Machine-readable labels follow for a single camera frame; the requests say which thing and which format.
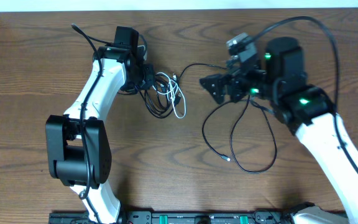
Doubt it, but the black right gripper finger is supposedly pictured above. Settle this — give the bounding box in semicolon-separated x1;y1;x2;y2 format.
206;85;227;105
200;73;229;88

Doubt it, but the thin black USB cable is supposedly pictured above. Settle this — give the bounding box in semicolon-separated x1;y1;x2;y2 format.
176;63;278;174

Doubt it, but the white USB cable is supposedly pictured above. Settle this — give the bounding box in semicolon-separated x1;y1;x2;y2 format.
152;72;187;119

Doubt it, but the thick black USB cable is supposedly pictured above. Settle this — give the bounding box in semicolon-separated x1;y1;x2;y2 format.
137;73;183;119

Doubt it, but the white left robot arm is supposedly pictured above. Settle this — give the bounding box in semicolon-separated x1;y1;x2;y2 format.
45;26;155;223

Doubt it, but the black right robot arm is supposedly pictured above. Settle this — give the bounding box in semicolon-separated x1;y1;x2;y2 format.
200;36;358;223

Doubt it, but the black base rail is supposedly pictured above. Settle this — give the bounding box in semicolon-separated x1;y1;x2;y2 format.
48;211;347;224

